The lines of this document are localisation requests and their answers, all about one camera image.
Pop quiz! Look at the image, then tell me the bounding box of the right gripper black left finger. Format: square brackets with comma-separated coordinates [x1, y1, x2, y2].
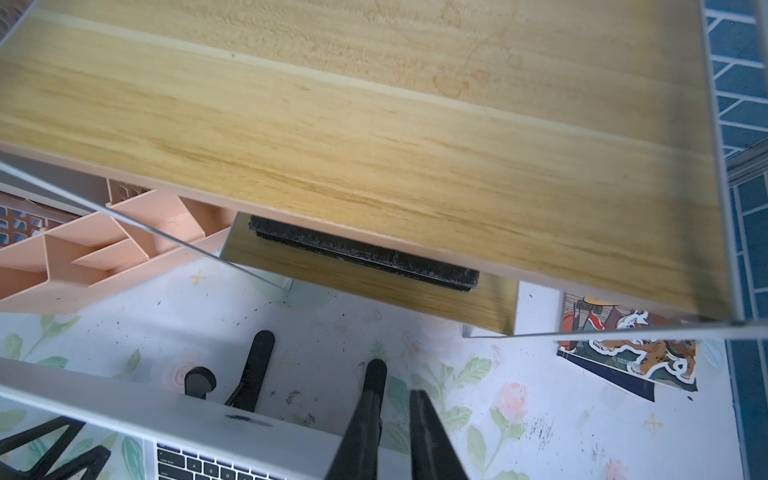
[325, 359, 387, 479]

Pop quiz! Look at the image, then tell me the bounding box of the silver laptop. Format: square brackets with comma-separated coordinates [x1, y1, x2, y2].
[1, 359, 411, 479]

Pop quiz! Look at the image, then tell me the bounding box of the white wooden two-tier shelf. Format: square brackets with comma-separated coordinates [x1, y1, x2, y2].
[1, 1, 767, 338]

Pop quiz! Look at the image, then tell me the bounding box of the colourful tiger cover book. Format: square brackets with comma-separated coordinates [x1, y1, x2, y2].
[559, 293, 697, 392]

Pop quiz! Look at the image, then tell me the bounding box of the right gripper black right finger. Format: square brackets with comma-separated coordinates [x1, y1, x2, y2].
[409, 390, 468, 480]

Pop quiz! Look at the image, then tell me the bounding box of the pink desk file organizer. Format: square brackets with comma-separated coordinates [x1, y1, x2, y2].
[1, 187, 236, 314]

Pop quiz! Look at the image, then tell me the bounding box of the dark blue book underneath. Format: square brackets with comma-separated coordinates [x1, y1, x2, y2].
[557, 350, 655, 402]

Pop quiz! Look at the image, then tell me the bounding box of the black laptop stand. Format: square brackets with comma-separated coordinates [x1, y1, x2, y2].
[183, 330, 276, 412]

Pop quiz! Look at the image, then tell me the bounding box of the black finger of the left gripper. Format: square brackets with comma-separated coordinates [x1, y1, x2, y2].
[17, 446, 111, 480]
[1, 416, 85, 455]

